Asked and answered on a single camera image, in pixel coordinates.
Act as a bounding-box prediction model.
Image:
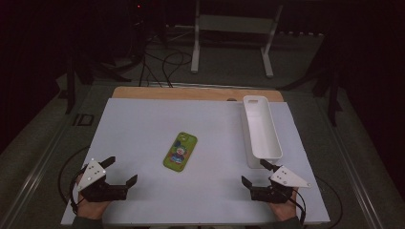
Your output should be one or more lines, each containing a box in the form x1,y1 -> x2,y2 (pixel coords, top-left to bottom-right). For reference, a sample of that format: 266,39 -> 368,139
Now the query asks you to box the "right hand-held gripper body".
249,165 -> 311,205

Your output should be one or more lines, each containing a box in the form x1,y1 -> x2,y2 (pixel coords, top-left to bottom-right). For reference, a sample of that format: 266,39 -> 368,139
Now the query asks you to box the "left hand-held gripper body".
76,158 -> 128,203

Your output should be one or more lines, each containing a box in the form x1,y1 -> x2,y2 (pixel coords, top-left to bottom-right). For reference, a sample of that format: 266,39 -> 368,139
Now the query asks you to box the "white plastic bin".
240,94 -> 284,170

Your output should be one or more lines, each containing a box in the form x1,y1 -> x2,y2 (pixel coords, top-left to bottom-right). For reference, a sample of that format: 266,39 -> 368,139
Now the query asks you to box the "green cartoon phone case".
162,131 -> 199,173

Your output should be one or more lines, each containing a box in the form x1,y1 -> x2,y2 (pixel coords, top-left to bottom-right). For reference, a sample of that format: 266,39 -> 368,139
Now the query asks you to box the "person's right hand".
268,190 -> 301,222

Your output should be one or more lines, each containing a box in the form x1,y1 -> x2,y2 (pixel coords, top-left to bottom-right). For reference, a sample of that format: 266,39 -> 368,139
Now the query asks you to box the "person's left hand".
75,196 -> 112,221

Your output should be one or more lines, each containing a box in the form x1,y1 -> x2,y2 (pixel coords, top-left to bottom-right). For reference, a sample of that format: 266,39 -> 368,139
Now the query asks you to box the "black stand leg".
327,61 -> 343,128
64,56 -> 78,115

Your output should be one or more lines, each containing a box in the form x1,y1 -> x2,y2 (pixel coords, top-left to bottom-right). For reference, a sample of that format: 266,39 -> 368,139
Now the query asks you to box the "grey metal stand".
190,0 -> 285,79

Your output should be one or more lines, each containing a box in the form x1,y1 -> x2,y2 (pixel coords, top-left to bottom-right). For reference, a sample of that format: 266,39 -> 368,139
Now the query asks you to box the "dark device with red light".
128,0 -> 148,30

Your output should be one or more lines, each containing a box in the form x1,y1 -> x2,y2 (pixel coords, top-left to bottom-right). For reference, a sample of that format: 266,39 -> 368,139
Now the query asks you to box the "left hand-held gripper cable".
57,145 -> 91,215

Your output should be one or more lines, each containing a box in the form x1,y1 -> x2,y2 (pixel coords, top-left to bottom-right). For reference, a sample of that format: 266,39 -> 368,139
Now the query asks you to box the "hand-held gripper cable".
294,176 -> 344,229
57,145 -> 91,215

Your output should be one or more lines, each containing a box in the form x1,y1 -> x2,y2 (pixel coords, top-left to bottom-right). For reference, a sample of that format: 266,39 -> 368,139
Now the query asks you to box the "black floor bracket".
73,113 -> 96,127

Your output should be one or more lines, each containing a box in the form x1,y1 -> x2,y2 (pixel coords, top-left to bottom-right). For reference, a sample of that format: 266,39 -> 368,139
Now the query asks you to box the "right hand-held gripper cable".
294,176 -> 344,229

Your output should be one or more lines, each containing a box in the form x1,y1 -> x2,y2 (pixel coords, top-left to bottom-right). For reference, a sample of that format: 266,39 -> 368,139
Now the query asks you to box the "black floor cable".
161,51 -> 194,89
139,52 -> 164,89

